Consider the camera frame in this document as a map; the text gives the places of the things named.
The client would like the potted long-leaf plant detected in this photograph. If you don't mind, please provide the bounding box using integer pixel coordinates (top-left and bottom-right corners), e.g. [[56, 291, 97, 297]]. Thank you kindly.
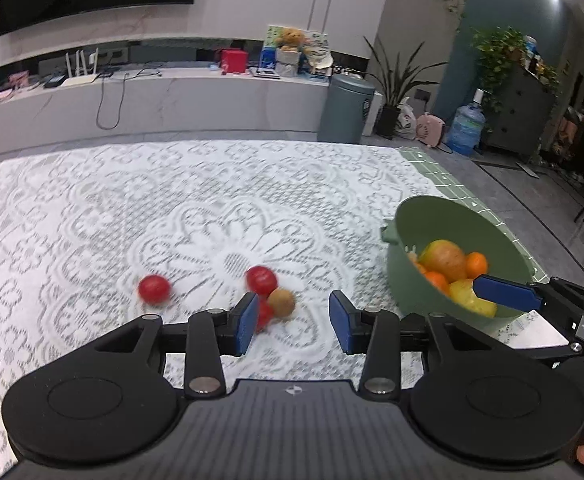
[[363, 37, 446, 140]]

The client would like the white wifi router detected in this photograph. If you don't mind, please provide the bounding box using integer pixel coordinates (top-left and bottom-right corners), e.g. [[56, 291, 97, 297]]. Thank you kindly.
[[62, 48, 100, 87]]

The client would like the brown kiwi fruit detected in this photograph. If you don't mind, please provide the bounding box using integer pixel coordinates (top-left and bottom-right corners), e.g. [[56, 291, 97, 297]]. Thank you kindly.
[[267, 287, 296, 318]]

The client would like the grey pedal trash bin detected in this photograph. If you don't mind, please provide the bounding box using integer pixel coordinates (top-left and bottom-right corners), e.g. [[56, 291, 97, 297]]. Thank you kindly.
[[317, 74, 375, 144]]

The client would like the black hanging cable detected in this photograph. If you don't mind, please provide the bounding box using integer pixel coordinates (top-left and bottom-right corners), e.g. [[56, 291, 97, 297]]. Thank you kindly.
[[95, 66, 163, 131]]

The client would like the orange fruit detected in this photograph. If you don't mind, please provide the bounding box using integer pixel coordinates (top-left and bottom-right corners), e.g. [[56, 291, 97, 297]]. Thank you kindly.
[[466, 252, 490, 280], [423, 271, 449, 296]]

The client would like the leafy green pothos plant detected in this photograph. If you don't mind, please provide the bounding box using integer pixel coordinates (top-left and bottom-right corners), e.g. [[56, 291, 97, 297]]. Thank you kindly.
[[472, 27, 525, 114]]

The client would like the red tomato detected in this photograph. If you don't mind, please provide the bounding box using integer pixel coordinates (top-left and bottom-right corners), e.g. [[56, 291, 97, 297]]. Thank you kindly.
[[138, 274, 171, 304], [245, 266, 278, 297], [256, 296, 275, 333]]

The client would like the dark drawer cabinet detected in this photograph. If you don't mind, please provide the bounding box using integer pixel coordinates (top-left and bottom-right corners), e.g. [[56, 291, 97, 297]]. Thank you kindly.
[[481, 67, 556, 160]]

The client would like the yellow red apple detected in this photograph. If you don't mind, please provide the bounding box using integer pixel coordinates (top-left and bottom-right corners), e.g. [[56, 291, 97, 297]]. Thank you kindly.
[[418, 240, 467, 282]]

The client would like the white lace tablecloth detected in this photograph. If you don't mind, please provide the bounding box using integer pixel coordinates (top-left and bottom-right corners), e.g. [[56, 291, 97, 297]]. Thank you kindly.
[[0, 138, 533, 480]]

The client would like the green plastic bowl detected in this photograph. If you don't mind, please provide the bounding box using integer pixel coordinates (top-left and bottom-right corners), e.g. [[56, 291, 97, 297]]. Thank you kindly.
[[381, 195, 534, 332]]

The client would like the teddy bear plush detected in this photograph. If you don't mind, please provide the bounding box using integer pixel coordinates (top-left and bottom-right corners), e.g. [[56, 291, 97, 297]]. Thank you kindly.
[[275, 27, 305, 77]]

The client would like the grey marble TV cabinet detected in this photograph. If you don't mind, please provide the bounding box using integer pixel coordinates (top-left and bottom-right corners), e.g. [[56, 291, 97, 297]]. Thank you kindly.
[[0, 67, 328, 154]]

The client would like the red box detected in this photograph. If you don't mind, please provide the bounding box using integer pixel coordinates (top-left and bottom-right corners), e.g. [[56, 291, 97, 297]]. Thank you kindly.
[[220, 49, 249, 74]]

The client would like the blue water jug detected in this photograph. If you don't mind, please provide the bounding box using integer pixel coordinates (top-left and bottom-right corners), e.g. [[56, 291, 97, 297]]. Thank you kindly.
[[446, 89, 485, 156]]

